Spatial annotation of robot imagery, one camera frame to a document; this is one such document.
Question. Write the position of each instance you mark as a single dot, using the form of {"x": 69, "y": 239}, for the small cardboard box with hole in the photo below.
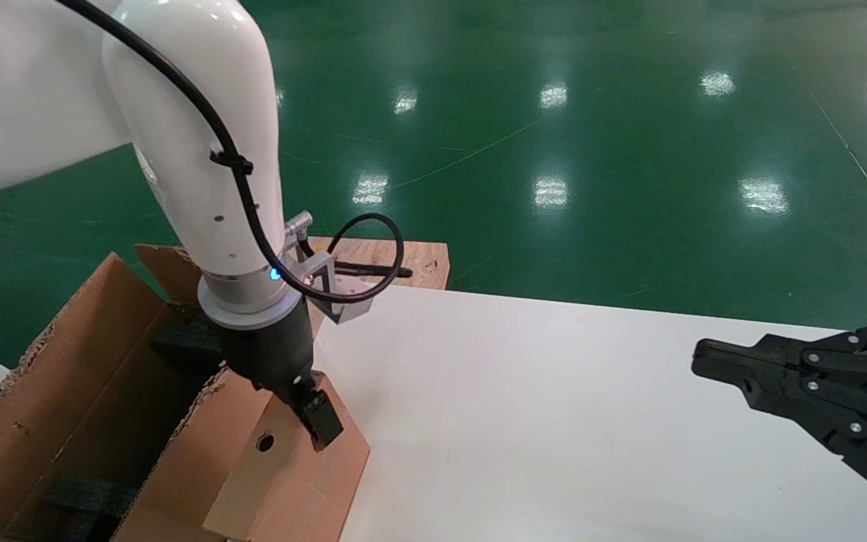
{"x": 313, "y": 489}

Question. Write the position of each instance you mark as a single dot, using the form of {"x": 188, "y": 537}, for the large torn cardboard box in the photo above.
{"x": 65, "y": 376}

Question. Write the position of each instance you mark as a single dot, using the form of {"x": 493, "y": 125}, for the wooden pallet board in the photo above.
{"x": 426, "y": 263}

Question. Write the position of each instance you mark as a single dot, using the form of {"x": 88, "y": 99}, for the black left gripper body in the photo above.
{"x": 268, "y": 350}

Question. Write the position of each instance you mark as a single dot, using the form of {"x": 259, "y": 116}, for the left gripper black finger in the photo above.
{"x": 322, "y": 421}

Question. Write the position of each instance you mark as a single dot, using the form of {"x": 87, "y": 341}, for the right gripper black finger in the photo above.
{"x": 780, "y": 354}
{"x": 855, "y": 429}

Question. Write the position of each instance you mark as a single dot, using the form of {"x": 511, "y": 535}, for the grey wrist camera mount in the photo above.
{"x": 343, "y": 305}

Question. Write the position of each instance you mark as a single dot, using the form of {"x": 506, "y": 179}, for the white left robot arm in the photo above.
{"x": 193, "y": 150}

